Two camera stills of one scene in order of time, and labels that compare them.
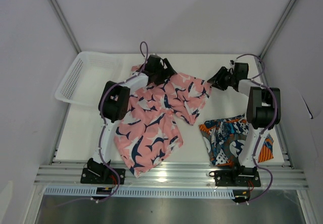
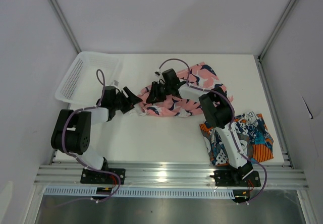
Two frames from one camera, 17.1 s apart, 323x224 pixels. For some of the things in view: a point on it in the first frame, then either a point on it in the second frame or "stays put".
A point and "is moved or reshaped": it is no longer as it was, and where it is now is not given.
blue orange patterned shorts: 225,137 stays put
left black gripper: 167,73 -> 133,99
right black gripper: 217,79 -> 155,96
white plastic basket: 86,79 stays put
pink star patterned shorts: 147,130 is moved or reshaped
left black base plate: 105,176 stays put
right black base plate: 229,177 stays put
